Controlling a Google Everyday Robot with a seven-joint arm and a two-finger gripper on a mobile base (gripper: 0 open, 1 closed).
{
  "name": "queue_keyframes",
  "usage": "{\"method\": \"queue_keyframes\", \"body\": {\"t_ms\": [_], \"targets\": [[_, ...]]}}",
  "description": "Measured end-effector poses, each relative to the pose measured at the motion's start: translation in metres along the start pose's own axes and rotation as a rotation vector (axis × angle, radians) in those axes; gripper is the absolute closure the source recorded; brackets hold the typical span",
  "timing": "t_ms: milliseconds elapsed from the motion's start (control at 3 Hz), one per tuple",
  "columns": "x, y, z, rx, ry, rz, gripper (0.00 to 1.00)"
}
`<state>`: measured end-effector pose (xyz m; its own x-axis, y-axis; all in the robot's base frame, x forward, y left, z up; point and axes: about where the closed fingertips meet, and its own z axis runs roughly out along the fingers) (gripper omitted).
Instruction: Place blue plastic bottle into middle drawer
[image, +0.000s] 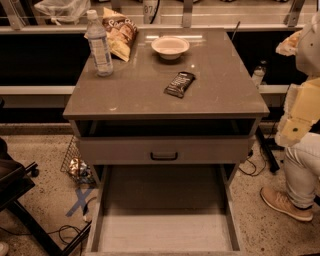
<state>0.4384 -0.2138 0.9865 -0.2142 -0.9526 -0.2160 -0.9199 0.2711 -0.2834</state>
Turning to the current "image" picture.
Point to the open bottom drawer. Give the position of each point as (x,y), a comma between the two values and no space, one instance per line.
(164,210)

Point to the wire mesh waste basket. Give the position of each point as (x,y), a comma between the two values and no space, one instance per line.
(75,167)

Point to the black office chair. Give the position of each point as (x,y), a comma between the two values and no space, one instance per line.
(15,182)

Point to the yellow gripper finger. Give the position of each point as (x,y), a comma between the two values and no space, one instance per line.
(301,112)
(288,47)

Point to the grey drawer cabinet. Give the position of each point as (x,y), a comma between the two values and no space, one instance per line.
(184,97)

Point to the small bottle in background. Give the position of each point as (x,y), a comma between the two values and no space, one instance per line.
(259,73)

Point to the blue tape cross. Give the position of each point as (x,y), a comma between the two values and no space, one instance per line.
(80,203)

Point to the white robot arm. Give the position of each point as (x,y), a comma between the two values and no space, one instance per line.
(308,49)

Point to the clear plastic bag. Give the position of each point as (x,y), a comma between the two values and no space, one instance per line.
(63,11)

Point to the yellow chips bag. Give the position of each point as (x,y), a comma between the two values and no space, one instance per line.
(121,33)

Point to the black snack bar wrapper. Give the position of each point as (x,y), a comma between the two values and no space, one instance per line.
(179,85)

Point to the clear plastic water bottle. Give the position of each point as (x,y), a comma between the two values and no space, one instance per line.
(98,43)

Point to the person's leg in light trousers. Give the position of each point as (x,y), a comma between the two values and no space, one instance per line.
(302,170)

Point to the tan shoe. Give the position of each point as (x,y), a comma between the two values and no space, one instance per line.
(280,202)

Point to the white bowl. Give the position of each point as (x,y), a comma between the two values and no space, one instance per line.
(170,48)

